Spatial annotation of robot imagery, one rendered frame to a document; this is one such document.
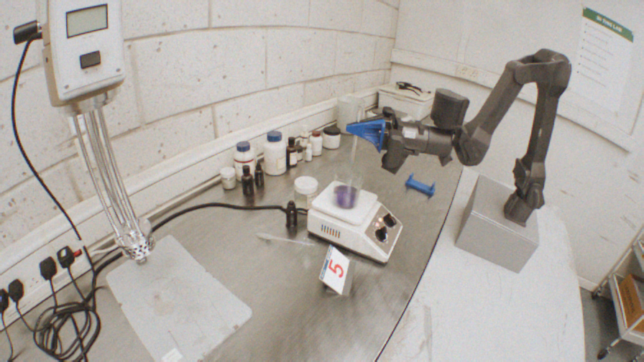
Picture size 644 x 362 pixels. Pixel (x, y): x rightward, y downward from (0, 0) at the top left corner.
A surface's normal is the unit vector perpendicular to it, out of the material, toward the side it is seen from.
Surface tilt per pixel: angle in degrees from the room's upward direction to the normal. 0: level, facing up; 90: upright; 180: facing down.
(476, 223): 90
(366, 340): 0
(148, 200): 90
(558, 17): 90
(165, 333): 0
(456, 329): 0
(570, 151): 90
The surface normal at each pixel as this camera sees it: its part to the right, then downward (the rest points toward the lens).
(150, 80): 0.82, 0.35
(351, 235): -0.48, 0.44
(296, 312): 0.07, -0.84
